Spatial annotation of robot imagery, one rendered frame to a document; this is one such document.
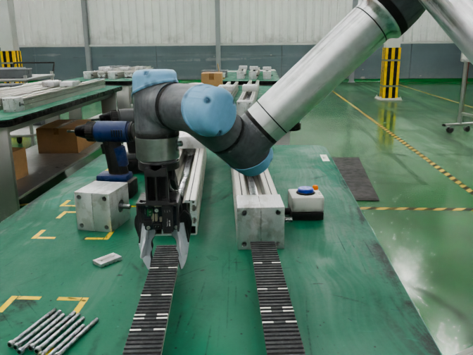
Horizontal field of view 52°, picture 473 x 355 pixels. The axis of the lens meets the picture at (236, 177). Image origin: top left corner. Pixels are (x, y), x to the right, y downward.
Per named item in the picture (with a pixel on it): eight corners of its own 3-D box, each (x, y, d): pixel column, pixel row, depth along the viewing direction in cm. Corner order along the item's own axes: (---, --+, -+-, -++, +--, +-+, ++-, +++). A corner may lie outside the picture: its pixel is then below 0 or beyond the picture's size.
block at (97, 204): (121, 233, 115) (118, 194, 112) (77, 229, 117) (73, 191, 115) (139, 219, 124) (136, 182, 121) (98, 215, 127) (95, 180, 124)
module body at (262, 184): (279, 233, 114) (279, 198, 112) (236, 234, 114) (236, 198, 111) (255, 156, 191) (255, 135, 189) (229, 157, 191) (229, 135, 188)
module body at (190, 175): (197, 234, 113) (196, 199, 111) (153, 235, 113) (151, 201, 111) (206, 157, 190) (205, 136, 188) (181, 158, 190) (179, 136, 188)
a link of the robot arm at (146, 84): (152, 71, 75) (120, 70, 81) (155, 141, 78) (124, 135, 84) (190, 69, 81) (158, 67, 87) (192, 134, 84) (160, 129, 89)
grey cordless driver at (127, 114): (155, 172, 170) (153, 108, 164) (97, 178, 162) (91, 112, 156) (150, 167, 176) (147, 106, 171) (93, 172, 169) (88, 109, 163)
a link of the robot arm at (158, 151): (139, 132, 88) (184, 131, 88) (140, 157, 89) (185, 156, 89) (131, 139, 80) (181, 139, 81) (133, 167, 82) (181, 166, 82)
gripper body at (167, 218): (136, 236, 83) (131, 167, 80) (143, 218, 92) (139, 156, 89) (181, 235, 84) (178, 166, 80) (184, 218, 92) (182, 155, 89)
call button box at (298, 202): (323, 220, 122) (324, 196, 120) (284, 220, 122) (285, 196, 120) (317, 209, 130) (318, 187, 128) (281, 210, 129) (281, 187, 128)
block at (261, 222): (295, 248, 105) (295, 206, 103) (237, 249, 105) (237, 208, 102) (289, 232, 114) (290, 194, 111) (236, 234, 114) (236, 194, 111)
